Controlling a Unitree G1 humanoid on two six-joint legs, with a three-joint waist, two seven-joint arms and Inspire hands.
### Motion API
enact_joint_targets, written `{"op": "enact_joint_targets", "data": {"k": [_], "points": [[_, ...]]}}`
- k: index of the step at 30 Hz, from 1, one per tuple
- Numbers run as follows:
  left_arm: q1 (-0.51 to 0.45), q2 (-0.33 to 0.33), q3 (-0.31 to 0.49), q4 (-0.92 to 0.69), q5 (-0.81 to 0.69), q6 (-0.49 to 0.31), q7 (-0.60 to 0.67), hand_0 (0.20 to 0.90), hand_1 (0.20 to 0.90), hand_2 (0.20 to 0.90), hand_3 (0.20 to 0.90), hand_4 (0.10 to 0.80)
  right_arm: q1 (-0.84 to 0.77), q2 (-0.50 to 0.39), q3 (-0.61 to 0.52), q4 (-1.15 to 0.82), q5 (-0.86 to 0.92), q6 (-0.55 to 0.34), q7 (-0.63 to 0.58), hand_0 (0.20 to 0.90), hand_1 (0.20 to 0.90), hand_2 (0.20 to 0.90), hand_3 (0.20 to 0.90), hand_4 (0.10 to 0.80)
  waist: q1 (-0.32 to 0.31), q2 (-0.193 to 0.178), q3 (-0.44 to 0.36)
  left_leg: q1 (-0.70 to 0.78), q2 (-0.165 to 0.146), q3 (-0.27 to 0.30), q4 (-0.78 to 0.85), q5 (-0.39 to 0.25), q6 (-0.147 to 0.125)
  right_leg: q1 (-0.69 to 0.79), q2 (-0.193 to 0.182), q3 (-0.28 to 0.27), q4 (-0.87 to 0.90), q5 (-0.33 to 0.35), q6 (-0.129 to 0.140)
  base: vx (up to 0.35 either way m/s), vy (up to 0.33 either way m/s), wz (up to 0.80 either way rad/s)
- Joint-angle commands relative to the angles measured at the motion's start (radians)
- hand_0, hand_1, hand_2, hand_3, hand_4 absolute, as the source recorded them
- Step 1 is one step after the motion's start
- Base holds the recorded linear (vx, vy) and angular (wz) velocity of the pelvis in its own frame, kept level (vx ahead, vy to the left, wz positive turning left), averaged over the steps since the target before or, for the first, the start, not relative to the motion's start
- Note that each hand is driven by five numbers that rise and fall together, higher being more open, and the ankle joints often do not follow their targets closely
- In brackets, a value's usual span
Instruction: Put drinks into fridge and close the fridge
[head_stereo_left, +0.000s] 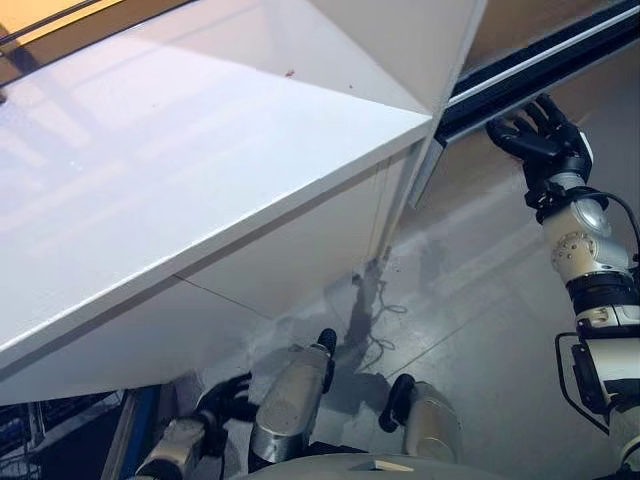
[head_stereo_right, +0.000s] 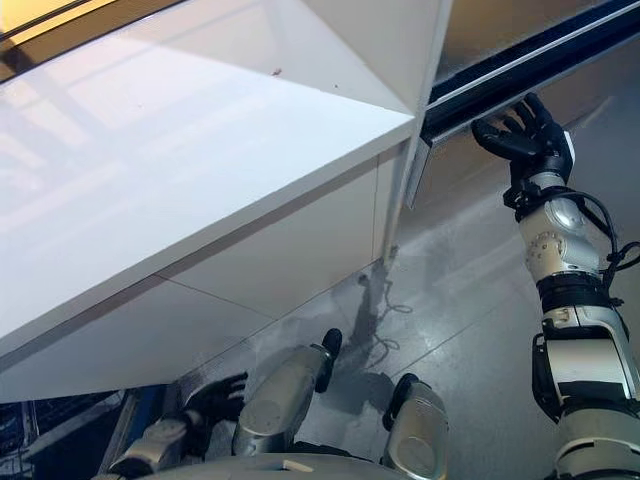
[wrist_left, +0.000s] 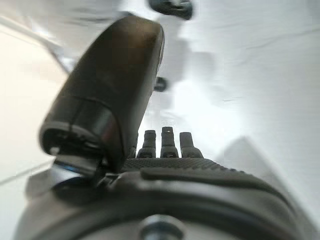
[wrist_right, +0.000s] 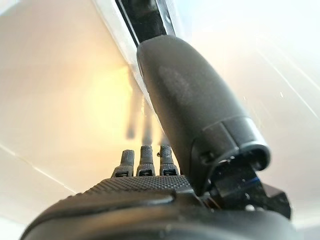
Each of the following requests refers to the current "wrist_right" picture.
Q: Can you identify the white fridge drawer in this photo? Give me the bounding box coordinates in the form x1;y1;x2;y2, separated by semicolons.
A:
0;0;161;196

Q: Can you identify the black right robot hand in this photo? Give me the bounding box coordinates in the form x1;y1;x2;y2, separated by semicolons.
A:
19;34;303;240

